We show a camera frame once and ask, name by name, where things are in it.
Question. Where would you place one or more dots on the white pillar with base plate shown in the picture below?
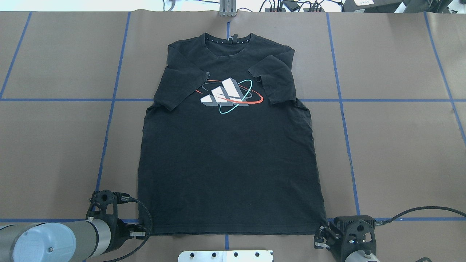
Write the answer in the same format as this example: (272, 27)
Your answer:
(226, 256)

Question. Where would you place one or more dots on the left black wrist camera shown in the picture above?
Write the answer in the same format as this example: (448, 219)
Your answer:
(104, 204)

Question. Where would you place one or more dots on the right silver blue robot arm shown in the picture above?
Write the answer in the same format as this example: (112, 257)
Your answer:
(357, 256)

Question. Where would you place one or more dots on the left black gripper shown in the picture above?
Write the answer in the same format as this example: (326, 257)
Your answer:
(119, 229)

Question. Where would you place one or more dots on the black printed t-shirt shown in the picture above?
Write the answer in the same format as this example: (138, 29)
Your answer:
(227, 147)

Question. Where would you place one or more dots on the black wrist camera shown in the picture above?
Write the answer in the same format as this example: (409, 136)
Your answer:
(104, 204)
(355, 222)

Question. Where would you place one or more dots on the aluminium frame post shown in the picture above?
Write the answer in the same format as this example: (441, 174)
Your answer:
(227, 8)

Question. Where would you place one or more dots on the black box with label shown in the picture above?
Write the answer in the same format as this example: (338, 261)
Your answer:
(370, 6)

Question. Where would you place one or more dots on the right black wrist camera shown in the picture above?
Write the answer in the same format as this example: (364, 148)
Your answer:
(355, 222)

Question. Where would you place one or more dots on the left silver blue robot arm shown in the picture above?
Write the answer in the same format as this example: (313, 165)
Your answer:
(66, 241)

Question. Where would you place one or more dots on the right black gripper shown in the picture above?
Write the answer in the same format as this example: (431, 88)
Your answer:
(322, 237)

